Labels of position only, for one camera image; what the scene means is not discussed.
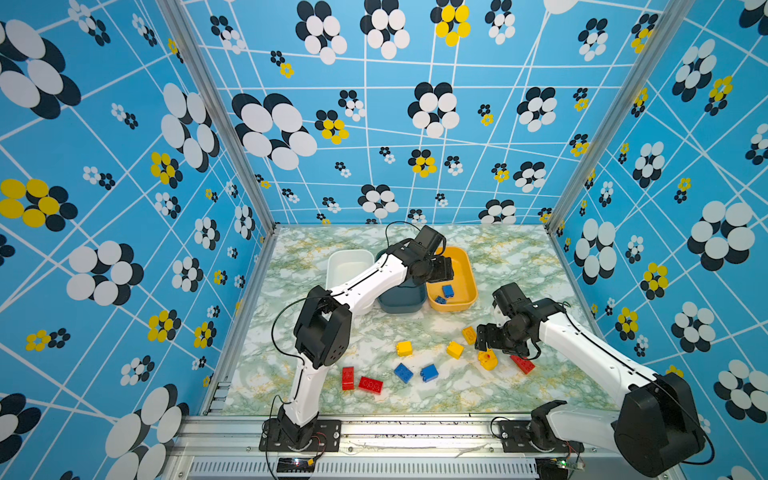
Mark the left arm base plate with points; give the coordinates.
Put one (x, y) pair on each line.
(318, 436)

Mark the circuit board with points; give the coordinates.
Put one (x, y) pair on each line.
(287, 465)
(555, 469)

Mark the yellow rounded lego duck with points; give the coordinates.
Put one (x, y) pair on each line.
(488, 360)

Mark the white plastic container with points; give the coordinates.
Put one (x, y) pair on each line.
(344, 265)

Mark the blue lego brick left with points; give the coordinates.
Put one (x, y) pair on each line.
(403, 373)

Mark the yellow plastic container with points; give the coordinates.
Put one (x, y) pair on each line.
(463, 284)

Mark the red lego brick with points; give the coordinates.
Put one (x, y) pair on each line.
(370, 385)
(348, 378)
(526, 366)

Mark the yellow lego brick centre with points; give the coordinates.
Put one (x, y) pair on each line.
(404, 348)

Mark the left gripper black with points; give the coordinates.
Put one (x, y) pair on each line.
(444, 270)

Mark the aluminium front rail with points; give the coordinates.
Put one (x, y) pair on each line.
(375, 447)

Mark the orange yellow lego brick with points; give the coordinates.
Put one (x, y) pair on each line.
(470, 335)

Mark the blue lego brick tall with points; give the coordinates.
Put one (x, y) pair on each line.
(447, 291)

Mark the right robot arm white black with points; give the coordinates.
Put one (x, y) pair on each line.
(656, 426)

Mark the left circuit board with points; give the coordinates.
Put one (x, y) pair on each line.
(287, 465)

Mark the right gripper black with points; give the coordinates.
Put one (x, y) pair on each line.
(489, 330)

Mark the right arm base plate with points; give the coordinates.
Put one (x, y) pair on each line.
(516, 437)

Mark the dark teal plastic container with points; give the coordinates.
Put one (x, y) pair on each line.
(405, 298)

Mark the blue lego brick right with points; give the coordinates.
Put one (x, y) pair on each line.
(429, 373)

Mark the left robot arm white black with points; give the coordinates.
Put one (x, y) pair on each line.
(323, 328)

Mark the red lego brick flat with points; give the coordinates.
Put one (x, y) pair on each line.
(370, 385)

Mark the right circuit board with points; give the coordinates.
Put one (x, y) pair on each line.
(555, 469)

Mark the yellow lego brick right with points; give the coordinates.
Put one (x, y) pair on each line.
(454, 350)

